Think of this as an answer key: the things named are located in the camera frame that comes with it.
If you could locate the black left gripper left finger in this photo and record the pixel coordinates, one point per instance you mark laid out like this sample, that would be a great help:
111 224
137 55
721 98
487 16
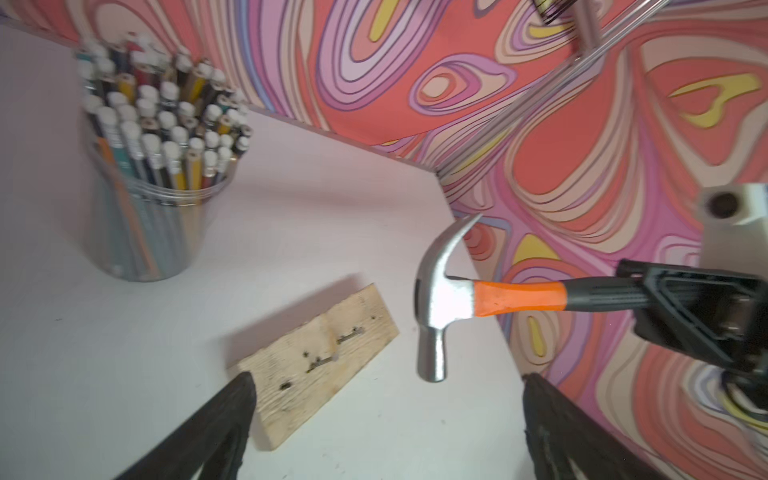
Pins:
208 445

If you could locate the wooden block with nails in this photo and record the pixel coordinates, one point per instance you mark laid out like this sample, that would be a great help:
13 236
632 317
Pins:
301 371

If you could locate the claw hammer orange black handle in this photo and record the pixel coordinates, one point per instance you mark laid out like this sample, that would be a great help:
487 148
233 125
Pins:
440 299

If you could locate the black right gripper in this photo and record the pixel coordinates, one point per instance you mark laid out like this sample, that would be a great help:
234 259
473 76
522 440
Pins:
715 316

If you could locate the aluminium frame corner post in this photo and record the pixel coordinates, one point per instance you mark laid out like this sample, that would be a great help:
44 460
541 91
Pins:
593 43

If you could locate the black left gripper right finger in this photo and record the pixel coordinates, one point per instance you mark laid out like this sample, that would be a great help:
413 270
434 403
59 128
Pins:
566 443

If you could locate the cup of coloured pencils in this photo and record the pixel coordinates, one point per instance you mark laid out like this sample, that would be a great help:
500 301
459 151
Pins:
165 133

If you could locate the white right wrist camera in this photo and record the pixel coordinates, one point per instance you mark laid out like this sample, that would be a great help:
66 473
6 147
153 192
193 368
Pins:
734 228

